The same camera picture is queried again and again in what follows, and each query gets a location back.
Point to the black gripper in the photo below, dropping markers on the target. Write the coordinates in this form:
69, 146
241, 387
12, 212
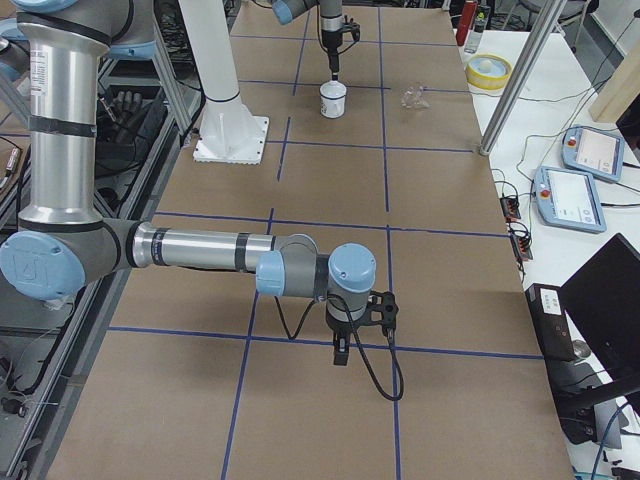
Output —
331, 46
340, 329

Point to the white mug lid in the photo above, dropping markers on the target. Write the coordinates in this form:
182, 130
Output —
333, 90

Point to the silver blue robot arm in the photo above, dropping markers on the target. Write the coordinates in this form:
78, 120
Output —
331, 24
63, 243

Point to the clear glass funnel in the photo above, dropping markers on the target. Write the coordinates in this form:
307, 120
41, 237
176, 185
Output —
414, 97

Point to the white enamel mug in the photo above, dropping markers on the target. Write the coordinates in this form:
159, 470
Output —
332, 109

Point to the clear plastic bottle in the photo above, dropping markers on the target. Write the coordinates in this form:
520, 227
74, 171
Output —
479, 26

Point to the red bottle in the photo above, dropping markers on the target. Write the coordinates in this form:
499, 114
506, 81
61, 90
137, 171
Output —
465, 21

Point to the yellow tape roll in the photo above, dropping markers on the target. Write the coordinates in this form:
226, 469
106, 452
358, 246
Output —
488, 72

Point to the orange usb hub near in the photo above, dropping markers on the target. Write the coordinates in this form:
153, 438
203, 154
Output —
521, 246

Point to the orange usb hub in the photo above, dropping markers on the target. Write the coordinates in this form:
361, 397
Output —
521, 246
510, 208

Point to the black computer box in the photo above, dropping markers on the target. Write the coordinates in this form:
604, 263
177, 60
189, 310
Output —
584, 404

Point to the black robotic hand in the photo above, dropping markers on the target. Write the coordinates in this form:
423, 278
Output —
127, 119

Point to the orange usb hub far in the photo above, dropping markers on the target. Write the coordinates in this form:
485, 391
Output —
510, 208

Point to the black monitor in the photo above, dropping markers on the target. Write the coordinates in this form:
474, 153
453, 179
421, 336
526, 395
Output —
602, 300

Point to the near blue teach pendant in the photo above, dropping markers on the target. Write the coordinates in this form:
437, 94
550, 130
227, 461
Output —
568, 199

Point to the blue teach pendant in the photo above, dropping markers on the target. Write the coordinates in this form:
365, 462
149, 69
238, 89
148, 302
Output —
594, 151
568, 199

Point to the far blue teach pendant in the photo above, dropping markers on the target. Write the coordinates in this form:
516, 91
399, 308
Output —
594, 151

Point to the wooden board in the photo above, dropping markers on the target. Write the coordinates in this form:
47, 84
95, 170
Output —
620, 90

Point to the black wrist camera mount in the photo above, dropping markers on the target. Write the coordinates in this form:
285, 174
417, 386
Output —
381, 310
350, 26

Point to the white camera stand post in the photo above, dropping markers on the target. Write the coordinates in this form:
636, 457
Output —
228, 131

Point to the aluminium frame post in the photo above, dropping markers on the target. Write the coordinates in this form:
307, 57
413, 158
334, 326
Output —
536, 40

